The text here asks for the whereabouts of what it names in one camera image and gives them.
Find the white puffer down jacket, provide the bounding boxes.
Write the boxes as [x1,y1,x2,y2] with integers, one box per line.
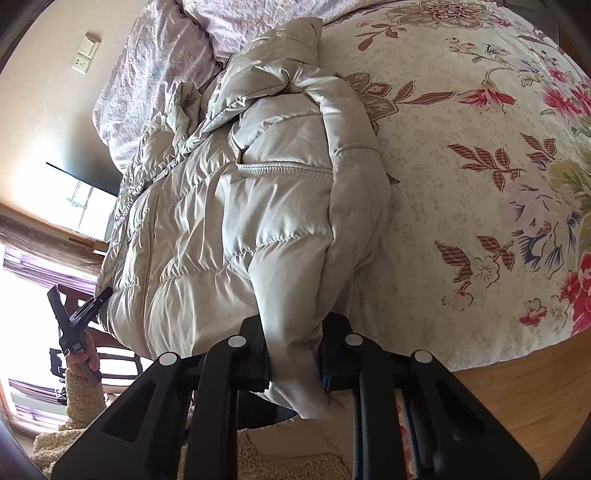
[97,18,391,418]

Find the person left hand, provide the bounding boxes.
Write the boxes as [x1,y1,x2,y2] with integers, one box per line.
[65,330,101,387]

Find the orange patterned cloth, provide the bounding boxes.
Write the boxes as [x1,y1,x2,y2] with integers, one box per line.
[394,389,419,479]

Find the beige fleece left sleeve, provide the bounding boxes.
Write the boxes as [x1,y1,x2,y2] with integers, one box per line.
[60,369,106,430]

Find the beige fleece torso garment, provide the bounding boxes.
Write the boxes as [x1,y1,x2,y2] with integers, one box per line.
[29,405,355,480]

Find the floral beige bed quilt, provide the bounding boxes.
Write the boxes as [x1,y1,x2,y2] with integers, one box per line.
[321,1,590,369]

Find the lilac floral left pillow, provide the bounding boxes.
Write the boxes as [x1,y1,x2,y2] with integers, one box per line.
[92,1,219,172]

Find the lilac floral pillow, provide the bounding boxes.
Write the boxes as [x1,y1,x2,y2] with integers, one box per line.
[180,0,385,61]
[92,1,219,172]

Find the lilac floral right pillow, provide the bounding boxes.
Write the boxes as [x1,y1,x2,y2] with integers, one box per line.
[180,0,385,61]

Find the window with dark frame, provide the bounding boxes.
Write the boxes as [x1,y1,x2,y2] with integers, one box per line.
[1,162,116,241]

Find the white wall socket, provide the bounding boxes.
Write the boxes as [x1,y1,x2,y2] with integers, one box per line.
[72,53,92,75]

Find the white wall light switch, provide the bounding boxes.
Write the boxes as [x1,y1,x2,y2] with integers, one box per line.
[78,33,101,59]

